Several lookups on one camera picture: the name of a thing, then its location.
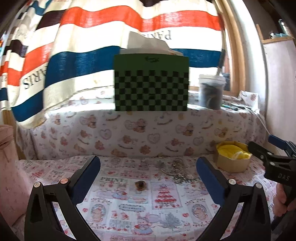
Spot silver jewelry chain pile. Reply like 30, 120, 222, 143
154, 157, 197, 185

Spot small brown bead jewelry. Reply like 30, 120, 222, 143
135, 180, 147, 191

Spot person's right hand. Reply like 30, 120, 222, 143
273, 183, 296, 217

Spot hexagonal cardboard box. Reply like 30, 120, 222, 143
214, 141, 252, 173

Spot yellow cloth pouch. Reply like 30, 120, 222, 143
217, 145, 251, 160

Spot christmas print bed cover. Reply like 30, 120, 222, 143
13, 156, 276, 240

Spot plastic tub with dark contents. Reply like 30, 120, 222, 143
199, 75, 226, 110

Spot teddy bear print sheet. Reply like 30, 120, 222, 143
16, 87, 267, 160

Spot striped sock in tub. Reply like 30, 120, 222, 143
216, 49, 226, 76

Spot green checkered tissue box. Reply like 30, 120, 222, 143
114, 54, 189, 111

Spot striped Paris curtain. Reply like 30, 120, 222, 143
1, 1, 223, 128

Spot white tissue paper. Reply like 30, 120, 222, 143
119, 32, 183, 56

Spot white charging cable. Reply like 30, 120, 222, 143
245, 107, 271, 136

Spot wooden window frame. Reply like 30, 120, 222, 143
212, 1, 247, 96

